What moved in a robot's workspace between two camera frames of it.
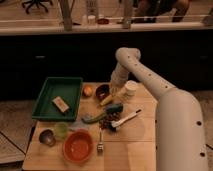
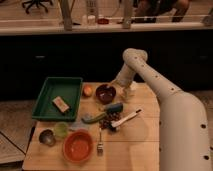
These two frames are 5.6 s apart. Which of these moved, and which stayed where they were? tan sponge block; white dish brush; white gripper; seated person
Moved: white gripper
Stayed: tan sponge block; white dish brush; seated person
